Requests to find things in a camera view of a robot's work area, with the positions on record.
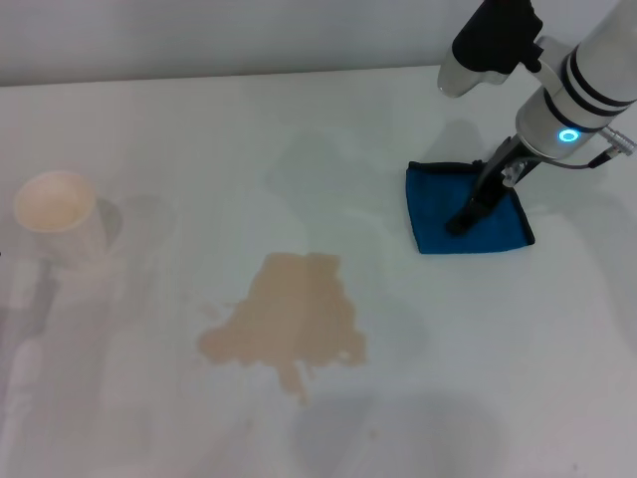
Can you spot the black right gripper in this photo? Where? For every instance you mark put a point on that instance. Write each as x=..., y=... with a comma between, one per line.
x=517, y=162

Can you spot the black and white wrist camera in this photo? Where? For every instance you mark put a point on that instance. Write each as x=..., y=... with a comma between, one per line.
x=490, y=40

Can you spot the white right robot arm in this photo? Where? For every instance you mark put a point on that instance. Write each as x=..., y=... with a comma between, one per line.
x=587, y=74

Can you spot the blue rag with black trim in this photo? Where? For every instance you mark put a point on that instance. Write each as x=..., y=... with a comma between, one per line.
x=438, y=214

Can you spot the white paper cup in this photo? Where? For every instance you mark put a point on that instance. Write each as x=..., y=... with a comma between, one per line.
x=55, y=201

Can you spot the brown liquid spill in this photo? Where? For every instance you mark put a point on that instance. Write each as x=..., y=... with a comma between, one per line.
x=293, y=309

